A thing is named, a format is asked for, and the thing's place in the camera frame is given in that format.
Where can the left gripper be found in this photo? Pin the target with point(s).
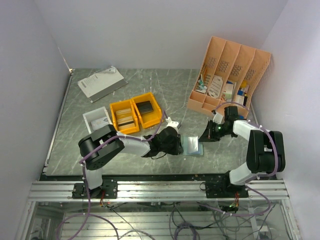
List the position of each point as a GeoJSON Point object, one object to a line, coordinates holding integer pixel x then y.
{"type": "Point", "coordinates": [178, 149]}

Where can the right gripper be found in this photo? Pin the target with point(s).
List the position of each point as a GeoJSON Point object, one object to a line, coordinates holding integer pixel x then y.
{"type": "Point", "coordinates": [208, 135]}

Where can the black cards stack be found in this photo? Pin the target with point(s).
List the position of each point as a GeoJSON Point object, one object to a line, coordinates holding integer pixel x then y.
{"type": "Point", "coordinates": [144, 107]}

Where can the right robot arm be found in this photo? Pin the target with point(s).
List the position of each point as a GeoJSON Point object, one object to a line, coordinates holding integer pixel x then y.
{"type": "Point", "coordinates": [264, 158]}

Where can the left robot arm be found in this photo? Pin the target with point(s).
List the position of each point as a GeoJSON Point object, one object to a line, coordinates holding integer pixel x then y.
{"type": "Point", "coordinates": [100, 147]}

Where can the gold cards stack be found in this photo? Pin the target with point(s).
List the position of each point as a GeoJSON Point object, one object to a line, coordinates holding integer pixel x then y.
{"type": "Point", "coordinates": [124, 119]}

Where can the silver VIP cards stack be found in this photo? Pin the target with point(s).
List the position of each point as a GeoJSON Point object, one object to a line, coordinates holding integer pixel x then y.
{"type": "Point", "coordinates": [99, 123]}

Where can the white oval paint palette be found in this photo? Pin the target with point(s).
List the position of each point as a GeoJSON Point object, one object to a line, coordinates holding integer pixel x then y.
{"type": "Point", "coordinates": [215, 87]}

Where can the right yellow bin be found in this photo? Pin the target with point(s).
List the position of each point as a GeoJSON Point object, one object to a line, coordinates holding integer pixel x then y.
{"type": "Point", "coordinates": [150, 119]}

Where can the yellow bin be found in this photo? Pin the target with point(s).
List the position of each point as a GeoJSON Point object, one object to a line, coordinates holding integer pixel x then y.
{"type": "Point", "coordinates": [150, 119]}
{"type": "Point", "coordinates": [115, 106]}

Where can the red white box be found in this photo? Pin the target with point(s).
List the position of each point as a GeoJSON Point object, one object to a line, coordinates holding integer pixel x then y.
{"type": "Point", "coordinates": [228, 91]}

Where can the blue white box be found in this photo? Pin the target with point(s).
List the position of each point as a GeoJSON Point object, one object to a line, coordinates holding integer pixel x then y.
{"type": "Point", "coordinates": [242, 95]}

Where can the left yellow bin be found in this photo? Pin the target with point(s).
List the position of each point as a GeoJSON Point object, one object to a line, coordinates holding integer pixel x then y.
{"type": "Point", "coordinates": [115, 106]}

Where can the orange file organizer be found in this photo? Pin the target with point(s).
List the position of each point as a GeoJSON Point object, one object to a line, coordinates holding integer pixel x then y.
{"type": "Point", "coordinates": [234, 62]}

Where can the white bin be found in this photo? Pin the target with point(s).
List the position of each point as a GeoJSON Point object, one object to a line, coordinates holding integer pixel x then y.
{"type": "Point", "coordinates": [95, 114]}

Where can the grey white booklet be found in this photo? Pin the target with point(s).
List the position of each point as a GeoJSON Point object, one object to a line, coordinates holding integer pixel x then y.
{"type": "Point", "coordinates": [102, 83]}

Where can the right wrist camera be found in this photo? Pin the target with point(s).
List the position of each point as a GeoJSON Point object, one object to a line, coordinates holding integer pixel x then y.
{"type": "Point", "coordinates": [218, 118]}

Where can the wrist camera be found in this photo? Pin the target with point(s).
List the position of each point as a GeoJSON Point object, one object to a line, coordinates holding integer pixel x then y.
{"type": "Point", "coordinates": [173, 124]}
{"type": "Point", "coordinates": [218, 118]}

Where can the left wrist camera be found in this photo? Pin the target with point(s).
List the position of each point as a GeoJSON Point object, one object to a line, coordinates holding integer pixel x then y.
{"type": "Point", "coordinates": [173, 124]}

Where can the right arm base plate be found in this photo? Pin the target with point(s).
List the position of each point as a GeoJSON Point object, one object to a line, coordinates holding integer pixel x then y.
{"type": "Point", "coordinates": [219, 186]}

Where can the aluminium rail frame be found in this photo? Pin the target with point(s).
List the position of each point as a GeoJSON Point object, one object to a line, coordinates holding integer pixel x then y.
{"type": "Point", "coordinates": [153, 191]}

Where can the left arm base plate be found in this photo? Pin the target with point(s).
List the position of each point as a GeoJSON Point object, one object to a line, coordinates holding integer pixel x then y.
{"type": "Point", "coordinates": [108, 190]}

